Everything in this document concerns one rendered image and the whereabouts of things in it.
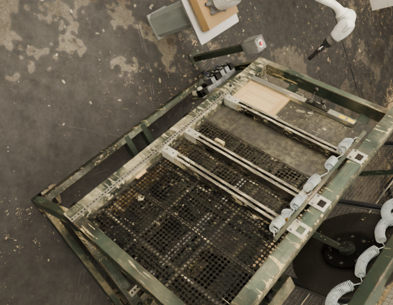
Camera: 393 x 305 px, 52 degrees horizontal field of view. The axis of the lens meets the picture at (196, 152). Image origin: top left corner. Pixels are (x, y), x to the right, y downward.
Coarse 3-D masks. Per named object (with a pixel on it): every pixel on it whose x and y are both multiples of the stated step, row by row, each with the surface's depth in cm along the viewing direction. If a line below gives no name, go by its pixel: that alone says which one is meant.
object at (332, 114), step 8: (256, 80) 349; (264, 80) 348; (272, 88) 341; (280, 88) 339; (288, 96) 334; (296, 96) 331; (304, 104) 327; (320, 112) 320; (328, 112) 316; (336, 112) 315; (336, 120) 314; (344, 120) 309
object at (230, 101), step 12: (228, 96) 332; (240, 108) 325; (252, 108) 321; (264, 120) 314; (276, 120) 310; (288, 132) 303; (300, 132) 300; (312, 144) 293; (324, 144) 291; (336, 156) 284; (348, 156) 275
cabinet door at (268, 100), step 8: (248, 88) 346; (256, 88) 345; (264, 88) 344; (240, 96) 339; (248, 96) 339; (256, 96) 338; (264, 96) 338; (272, 96) 337; (280, 96) 336; (256, 104) 332; (264, 104) 331; (272, 104) 330; (280, 104) 329; (272, 112) 323
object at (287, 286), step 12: (192, 264) 307; (204, 264) 314; (192, 276) 307; (204, 276) 307; (240, 276) 290; (288, 276) 256; (192, 288) 289; (204, 288) 285; (240, 288) 280; (276, 288) 252; (288, 288) 255; (264, 300) 248; (276, 300) 248
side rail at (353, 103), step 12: (276, 72) 360; (288, 72) 352; (300, 84) 349; (312, 84) 341; (324, 84) 338; (324, 96) 340; (336, 96) 331; (348, 96) 325; (348, 108) 330; (360, 108) 322; (372, 108) 314; (384, 108) 313
